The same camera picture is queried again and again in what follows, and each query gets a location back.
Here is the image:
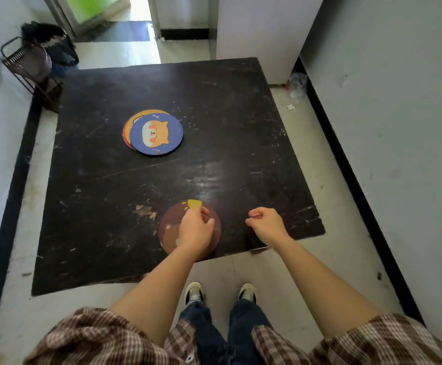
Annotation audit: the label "clear crumpled plastic bag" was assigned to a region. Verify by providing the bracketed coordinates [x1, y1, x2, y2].
[285, 72, 309, 100]

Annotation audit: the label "glass door with metal frame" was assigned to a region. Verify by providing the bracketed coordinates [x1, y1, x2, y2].
[41, 0, 132, 36]

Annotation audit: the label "person's black-white shoe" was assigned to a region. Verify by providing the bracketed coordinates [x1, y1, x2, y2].
[238, 283, 258, 304]
[184, 281, 205, 307]

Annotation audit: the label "black metal wire rack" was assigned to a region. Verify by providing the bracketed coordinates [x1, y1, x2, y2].
[0, 36, 64, 113]

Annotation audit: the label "brown round mat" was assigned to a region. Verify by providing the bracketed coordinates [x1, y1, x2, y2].
[157, 199, 222, 261]

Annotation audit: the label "orange round mat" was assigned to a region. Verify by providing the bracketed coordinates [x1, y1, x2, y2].
[124, 109, 168, 148]

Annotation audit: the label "person's left hand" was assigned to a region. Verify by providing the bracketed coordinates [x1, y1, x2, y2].
[175, 206, 216, 260]

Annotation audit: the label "red round mat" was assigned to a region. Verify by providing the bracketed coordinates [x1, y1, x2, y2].
[122, 123, 137, 151]

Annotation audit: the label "blue round dog-print mat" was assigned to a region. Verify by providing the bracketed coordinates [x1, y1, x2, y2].
[129, 113, 184, 156]

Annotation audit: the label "brown plaid shirt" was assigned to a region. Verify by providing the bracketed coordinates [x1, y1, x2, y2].
[23, 306, 442, 365]

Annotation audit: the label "person's right black-white shoe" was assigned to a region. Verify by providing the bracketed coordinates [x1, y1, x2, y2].
[238, 283, 258, 304]

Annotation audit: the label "person's right forearm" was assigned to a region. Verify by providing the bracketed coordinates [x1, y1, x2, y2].
[274, 237, 384, 339]

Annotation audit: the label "dark doormat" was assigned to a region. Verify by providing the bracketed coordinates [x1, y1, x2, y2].
[76, 20, 154, 43]

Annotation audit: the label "person's left forearm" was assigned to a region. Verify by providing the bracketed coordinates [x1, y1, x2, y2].
[109, 245, 206, 347]

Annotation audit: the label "blue jeans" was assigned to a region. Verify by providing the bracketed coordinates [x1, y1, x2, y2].
[178, 299, 274, 365]

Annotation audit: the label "person's right hand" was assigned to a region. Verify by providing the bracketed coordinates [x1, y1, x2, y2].
[245, 207, 293, 250]

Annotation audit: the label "person's left black-white shoe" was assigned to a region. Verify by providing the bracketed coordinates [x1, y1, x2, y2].
[184, 281, 205, 307]

